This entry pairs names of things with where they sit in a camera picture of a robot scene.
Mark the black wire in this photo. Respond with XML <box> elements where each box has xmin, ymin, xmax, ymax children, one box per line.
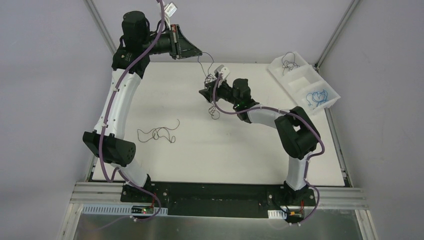
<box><xmin>281</xmin><ymin>51</ymin><xmax>298</xmax><ymax>76</ymax></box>
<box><xmin>137</xmin><ymin>118</ymin><xmax>181</xmax><ymax>144</ymax></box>
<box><xmin>207</xmin><ymin>99</ymin><xmax>222</xmax><ymax>121</ymax></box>

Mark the blue wire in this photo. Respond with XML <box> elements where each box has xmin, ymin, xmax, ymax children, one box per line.
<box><xmin>305</xmin><ymin>91</ymin><xmax>320</xmax><ymax>108</ymax></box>
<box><xmin>312</xmin><ymin>88</ymin><xmax>330</xmax><ymax>108</ymax></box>

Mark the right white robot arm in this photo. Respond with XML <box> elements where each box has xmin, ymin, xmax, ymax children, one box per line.
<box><xmin>199</xmin><ymin>78</ymin><xmax>321</xmax><ymax>205</ymax></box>

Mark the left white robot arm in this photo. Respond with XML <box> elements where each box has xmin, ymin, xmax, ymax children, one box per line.
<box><xmin>82</xmin><ymin>11</ymin><xmax>202</xmax><ymax>203</ymax></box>

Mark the white compartment tray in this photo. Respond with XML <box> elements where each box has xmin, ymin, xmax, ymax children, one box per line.
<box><xmin>267</xmin><ymin>51</ymin><xmax>341</xmax><ymax>115</ymax></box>

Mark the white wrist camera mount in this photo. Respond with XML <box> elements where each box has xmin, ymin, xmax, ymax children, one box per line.
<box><xmin>214</xmin><ymin>64</ymin><xmax>230</xmax><ymax>80</ymax></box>

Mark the left corner aluminium post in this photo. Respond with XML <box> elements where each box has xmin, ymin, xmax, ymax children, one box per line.
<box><xmin>84</xmin><ymin>0</ymin><xmax>118</xmax><ymax>56</ymax></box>

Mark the corner aluminium post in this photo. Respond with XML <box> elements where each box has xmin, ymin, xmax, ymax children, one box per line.
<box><xmin>314</xmin><ymin>0</ymin><xmax>362</xmax><ymax>72</ymax></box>
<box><xmin>84</xmin><ymin>0</ymin><xmax>118</xmax><ymax>56</ymax></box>

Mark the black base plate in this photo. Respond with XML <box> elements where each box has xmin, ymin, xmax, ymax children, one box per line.
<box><xmin>120</xmin><ymin>181</ymin><xmax>317</xmax><ymax>219</ymax></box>

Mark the right corner aluminium post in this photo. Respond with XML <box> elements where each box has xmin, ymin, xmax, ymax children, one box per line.
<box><xmin>314</xmin><ymin>0</ymin><xmax>362</xmax><ymax>72</ymax></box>

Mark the right white cable duct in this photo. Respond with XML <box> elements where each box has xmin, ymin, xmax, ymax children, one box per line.
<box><xmin>267</xmin><ymin>210</ymin><xmax>287</xmax><ymax>220</ymax></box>

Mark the white cable duct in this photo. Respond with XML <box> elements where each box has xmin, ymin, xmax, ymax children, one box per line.
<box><xmin>81</xmin><ymin>204</ymin><xmax>168</xmax><ymax>217</ymax></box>
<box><xmin>267</xmin><ymin>210</ymin><xmax>287</xmax><ymax>220</ymax></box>

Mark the left white cable duct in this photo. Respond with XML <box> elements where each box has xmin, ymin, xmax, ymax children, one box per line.
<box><xmin>81</xmin><ymin>204</ymin><xmax>168</xmax><ymax>217</ymax></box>

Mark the aluminium frame rail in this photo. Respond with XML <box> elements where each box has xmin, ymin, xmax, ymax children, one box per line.
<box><xmin>70</xmin><ymin>182</ymin><xmax>369</xmax><ymax>210</ymax></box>

